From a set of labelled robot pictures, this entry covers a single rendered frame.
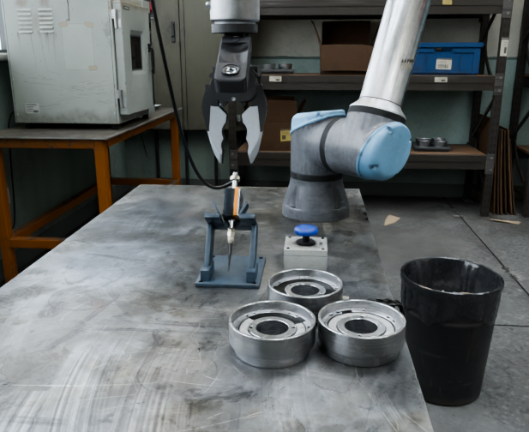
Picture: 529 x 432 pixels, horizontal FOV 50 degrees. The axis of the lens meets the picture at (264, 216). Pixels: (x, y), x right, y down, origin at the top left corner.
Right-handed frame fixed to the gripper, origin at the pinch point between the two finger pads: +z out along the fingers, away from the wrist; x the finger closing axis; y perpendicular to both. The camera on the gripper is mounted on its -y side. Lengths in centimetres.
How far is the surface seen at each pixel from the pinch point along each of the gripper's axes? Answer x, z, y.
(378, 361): -20.4, 18.3, -29.6
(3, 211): 136, 57, 162
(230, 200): 0.7, 6.8, -1.8
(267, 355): -7.7, 16.8, -31.8
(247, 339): -5.4, 15.2, -31.2
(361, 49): -43, -17, 327
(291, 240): -8.9, 14.6, 1.9
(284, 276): -8.5, 15.7, -11.2
